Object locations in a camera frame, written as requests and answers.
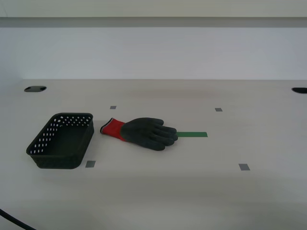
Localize black glove with red cuff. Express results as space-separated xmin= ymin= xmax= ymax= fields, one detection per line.
xmin=100 ymin=117 xmax=179 ymax=152

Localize grey wall rail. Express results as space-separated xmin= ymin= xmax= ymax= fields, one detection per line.
xmin=0 ymin=16 xmax=307 ymax=28

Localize black cable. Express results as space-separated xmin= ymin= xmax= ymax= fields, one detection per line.
xmin=0 ymin=208 xmax=37 ymax=230

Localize green tape strip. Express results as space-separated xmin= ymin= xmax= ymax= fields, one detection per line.
xmin=176 ymin=131 xmax=208 ymax=138

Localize black perforated plastic basket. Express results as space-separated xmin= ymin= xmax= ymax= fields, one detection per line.
xmin=25 ymin=113 xmax=94 ymax=170

